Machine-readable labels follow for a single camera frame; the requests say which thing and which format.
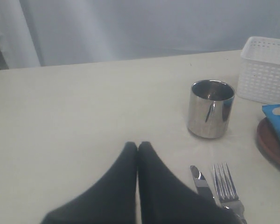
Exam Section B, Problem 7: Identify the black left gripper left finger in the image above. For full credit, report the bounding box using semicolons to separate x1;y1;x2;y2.
42;142;138;224

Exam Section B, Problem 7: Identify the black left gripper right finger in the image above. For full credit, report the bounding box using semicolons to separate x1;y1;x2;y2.
138;141;239;224

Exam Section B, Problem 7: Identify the stainless steel knife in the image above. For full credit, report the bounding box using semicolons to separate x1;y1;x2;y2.
190;165;216;204

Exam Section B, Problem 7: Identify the stainless steel fork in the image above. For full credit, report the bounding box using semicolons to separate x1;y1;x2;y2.
213;163;247;224

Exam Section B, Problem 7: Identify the stainless steel cup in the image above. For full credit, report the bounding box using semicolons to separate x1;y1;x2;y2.
187;80;235;139

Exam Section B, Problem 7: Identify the brown round plate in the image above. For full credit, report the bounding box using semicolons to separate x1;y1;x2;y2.
256;118;280;166

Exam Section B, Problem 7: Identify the white perforated plastic basket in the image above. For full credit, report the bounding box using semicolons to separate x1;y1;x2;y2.
237;36;280;104

